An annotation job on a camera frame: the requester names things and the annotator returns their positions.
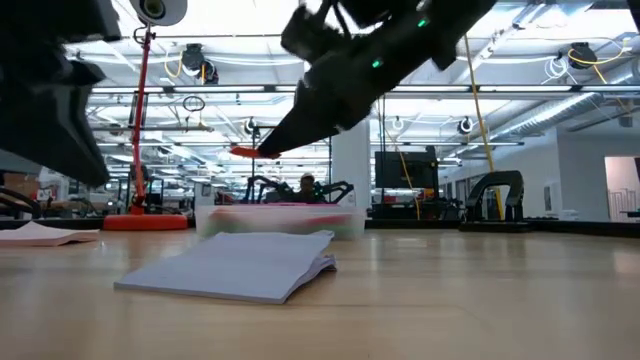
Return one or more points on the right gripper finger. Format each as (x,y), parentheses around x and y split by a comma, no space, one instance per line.
(315,122)

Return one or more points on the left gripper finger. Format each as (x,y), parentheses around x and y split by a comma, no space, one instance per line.
(45,130)

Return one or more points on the orange eraser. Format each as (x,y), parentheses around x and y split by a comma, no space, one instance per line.
(245,151)

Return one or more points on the pale pink sticky notepad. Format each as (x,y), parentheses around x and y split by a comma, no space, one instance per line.
(40,235)

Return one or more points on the clear pencil box pink lid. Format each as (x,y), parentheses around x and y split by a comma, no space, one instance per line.
(260,220)

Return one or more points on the pale notepad with heart drawing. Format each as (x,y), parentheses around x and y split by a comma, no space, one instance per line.
(225,265)

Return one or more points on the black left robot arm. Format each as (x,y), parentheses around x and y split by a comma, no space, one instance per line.
(50,20)

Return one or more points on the black background robot arm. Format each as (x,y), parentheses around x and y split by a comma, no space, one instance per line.
(332,192)
(280,192)

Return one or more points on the white round column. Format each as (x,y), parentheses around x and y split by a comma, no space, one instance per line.
(351,170)

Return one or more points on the person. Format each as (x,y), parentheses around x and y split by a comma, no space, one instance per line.
(306,191)

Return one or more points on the black monitor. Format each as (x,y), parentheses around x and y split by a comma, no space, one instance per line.
(390,172)

